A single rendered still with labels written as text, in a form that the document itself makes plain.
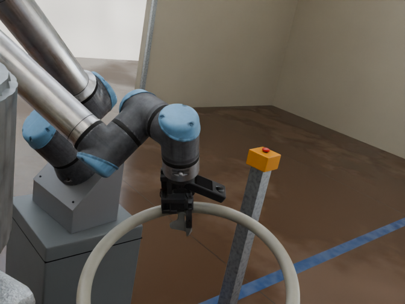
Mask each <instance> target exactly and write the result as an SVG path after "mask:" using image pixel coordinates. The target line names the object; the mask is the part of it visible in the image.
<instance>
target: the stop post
mask: <svg viewBox="0 0 405 304"><path fill-rule="evenodd" d="M262 148H264V147H259V148H253V149H250V150H249V152H248V157H247V160H246V164H248V165H250V166H251V168H250V172H249V175H248V180H247V183H246V188H245V192H244V195H243V200H242V205H241V208H240V212H241V213H243V214H245V215H247V216H249V217H251V218H253V219H255V220H256V221H258V222H259V217H260V213H261V210H262V206H263V201H264V198H265V194H266V190H267V187H268V182H269V178H270V175H271V171H272V170H274V169H277V168H278V164H279V161H280V158H281V155H280V154H278V153H276V152H274V151H271V150H270V151H269V152H265V151H262ZM254 236H255V234H254V233H252V232H251V231H250V230H248V229H247V228H245V227H243V226H241V225H240V224H237V225H236V230H235V233H234V238H233V242H232V245H231V250H230V255H229V258H228V262H227V267H226V270H225V275H224V280H223V283H222V287H221V292H220V295H219V300H218V304H237V301H238V298H239V294H240V289H241V286H242V282H243V278H244V275H245V270H246V266H247V263H248V259H249V256H250V252H251V247H252V244H253V240H254Z"/></svg>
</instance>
